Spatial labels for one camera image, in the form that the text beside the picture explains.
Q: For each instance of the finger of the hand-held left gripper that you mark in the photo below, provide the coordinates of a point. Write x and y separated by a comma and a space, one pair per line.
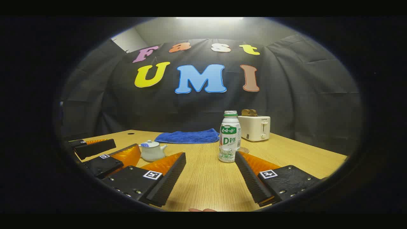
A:
103, 165
95, 148

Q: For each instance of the white toaster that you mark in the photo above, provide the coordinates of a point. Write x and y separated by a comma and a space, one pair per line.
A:
252, 128

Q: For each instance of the white teacup lid blue print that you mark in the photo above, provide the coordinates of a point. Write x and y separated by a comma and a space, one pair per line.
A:
150, 144

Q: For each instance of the blue towel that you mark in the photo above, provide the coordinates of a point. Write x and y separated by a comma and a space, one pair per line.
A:
187, 136

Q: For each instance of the black backdrop cloth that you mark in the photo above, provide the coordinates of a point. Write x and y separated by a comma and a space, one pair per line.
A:
286, 95

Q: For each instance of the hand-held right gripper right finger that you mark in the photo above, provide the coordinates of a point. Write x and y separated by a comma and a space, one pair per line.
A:
249, 181

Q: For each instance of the white ceramic teacup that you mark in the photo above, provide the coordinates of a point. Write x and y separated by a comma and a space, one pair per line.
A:
152, 154

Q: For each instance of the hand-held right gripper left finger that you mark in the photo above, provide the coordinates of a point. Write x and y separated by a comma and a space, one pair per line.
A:
171, 181

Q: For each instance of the white water bottle green label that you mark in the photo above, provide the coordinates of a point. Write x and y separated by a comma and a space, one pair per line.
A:
229, 140

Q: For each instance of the round woven coaster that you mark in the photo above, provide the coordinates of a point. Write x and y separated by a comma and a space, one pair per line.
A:
244, 150

